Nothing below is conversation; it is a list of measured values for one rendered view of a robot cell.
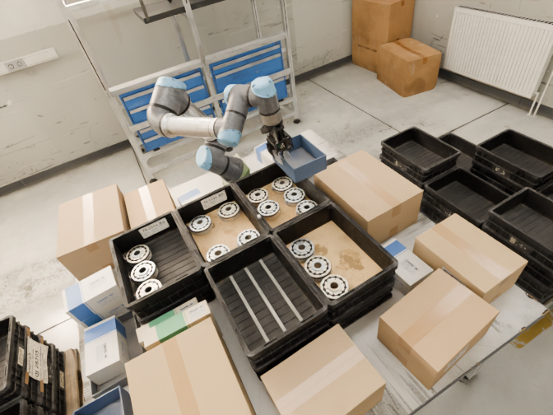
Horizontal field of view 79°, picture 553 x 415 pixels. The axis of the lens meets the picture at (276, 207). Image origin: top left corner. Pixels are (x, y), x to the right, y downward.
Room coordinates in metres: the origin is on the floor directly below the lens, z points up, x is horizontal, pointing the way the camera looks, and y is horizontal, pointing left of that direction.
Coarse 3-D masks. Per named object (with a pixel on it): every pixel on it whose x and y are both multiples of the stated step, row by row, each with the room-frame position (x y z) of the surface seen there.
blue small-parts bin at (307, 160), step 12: (300, 144) 1.24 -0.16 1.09; (312, 144) 1.15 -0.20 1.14; (300, 156) 1.17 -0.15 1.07; (312, 156) 1.16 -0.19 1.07; (324, 156) 1.06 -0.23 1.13; (288, 168) 1.06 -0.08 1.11; (300, 168) 1.02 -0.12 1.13; (312, 168) 1.04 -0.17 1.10; (324, 168) 1.06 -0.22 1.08; (300, 180) 1.02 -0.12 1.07
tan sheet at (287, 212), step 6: (264, 186) 1.32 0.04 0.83; (270, 186) 1.31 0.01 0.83; (294, 186) 1.27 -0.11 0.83; (270, 192) 1.26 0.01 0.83; (270, 198) 1.22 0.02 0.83; (276, 198) 1.21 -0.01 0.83; (282, 198) 1.20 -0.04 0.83; (306, 198) 1.16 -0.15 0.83; (282, 204) 1.16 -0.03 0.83; (282, 210) 1.12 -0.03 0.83; (288, 210) 1.11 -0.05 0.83; (294, 210) 1.10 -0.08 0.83; (282, 216) 1.08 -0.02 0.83; (288, 216) 1.08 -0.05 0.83; (294, 216) 1.07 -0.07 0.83; (270, 222) 1.06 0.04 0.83; (276, 222) 1.05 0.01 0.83; (282, 222) 1.04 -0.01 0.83
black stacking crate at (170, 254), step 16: (128, 240) 1.07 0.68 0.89; (144, 240) 1.09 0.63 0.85; (160, 240) 1.09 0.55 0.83; (176, 240) 1.07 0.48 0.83; (160, 256) 0.99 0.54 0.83; (176, 256) 0.97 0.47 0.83; (128, 272) 0.94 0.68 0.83; (160, 272) 0.90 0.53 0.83; (176, 272) 0.89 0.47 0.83; (128, 288) 0.82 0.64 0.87; (176, 288) 0.76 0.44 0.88; (192, 288) 0.78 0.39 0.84; (144, 304) 0.72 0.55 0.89; (160, 304) 0.74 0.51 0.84
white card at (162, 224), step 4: (160, 220) 1.13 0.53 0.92; (164, 220) 1.13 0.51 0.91; (152, 224) 1.11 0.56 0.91; (156, 224) 1.12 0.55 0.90; (160, 224) 1.12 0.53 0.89; (164, 224) 1.13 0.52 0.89; (168, 224) 1.14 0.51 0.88; (144, 228) 1.10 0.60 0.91; (148, 228) 1.10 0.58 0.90; (152, 228) 1.11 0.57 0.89; (156, 228) 1.12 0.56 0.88; (160, 228) 1.12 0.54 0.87; (164, 228) 1.13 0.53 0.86; (140, 232) 1.09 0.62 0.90; (144, 232) 1.10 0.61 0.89; (148, 232) 1.10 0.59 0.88; (152, 232) 1.11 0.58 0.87; (156, 232) 1.11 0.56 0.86; (144, 236) 1.09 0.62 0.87; (148, 236) 1.10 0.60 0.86
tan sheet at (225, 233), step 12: (216, 216) 1.17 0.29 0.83; (240, 216) 1.14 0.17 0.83; (216, 228) 1.09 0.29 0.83; (228, 228) 1.08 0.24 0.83; (240, 228) 1.06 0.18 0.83; (252, 228) 1.04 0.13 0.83; (204, 240) 1.03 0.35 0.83; (216, 240) 1.01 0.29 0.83; (228, 240) 1.00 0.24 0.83; (204, 252) 0.96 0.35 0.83
